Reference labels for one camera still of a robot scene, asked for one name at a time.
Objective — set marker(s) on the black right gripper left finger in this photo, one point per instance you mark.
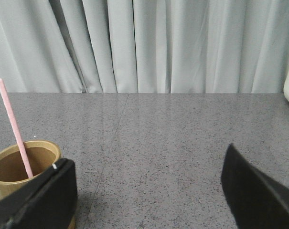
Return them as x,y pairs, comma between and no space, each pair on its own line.
46,202

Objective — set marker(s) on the grey pleated curtain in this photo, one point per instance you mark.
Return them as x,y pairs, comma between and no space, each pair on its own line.
144,46

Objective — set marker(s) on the pink chopstick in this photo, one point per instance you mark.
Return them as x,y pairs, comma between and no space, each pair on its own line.
15,128

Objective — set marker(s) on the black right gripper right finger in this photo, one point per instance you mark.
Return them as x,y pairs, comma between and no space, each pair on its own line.
256,200

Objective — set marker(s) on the bamboo cylindrical holder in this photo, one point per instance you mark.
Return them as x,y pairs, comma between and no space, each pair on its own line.
41,154

